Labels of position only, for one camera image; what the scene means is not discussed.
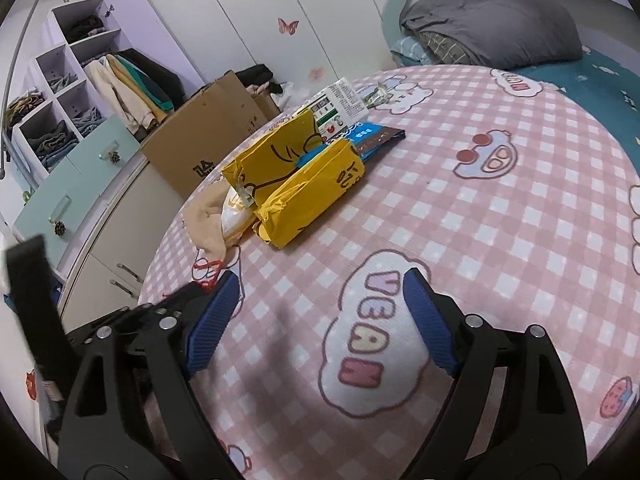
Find yellow cartoon snack box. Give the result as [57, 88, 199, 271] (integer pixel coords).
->
[222, 107, 366, 249]

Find blue snack wrapper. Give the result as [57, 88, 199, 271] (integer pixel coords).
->
[295, 122, 406, 172]

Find beige lower cabinet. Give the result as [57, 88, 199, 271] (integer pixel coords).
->
[60, 162, 183, 332]

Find teal drawer unit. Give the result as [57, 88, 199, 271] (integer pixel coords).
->
[13, 116, 139, 276]

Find beige cloth scrap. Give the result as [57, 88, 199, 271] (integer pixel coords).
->
[182, 180, 245, 264]

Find hanging beige jacket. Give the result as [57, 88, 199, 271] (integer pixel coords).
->
[85, 56, 156, 133]

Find tall brown cardboard box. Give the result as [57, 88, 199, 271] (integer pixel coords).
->
[142, 70, 280, 198]

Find purple open shelf wardrobe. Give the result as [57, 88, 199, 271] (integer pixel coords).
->
[12, 0, 204, 182]

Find pink checkered tablecloth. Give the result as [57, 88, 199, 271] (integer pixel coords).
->
[138, 64, 640, 480]

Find grey metal stair handrail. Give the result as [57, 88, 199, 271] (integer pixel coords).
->
[0, 0, 101, 180]

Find white plastic bag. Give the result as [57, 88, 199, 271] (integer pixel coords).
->
[281, 81, 312, 108]

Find white medicine box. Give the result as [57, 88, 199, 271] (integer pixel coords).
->
[304, 78, 369, 142]

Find teal bed mattress cover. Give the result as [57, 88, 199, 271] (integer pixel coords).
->
[516, 46, 640, 170]

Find white sliding wardrobe doors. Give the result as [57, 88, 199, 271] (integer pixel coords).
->
[149, 0, 395, 92]

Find checked pillow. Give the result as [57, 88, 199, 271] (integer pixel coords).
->
[390, 32, 475, 66]

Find grey folded duvet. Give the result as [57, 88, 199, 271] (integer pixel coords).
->
[401, 0, 582, 70]

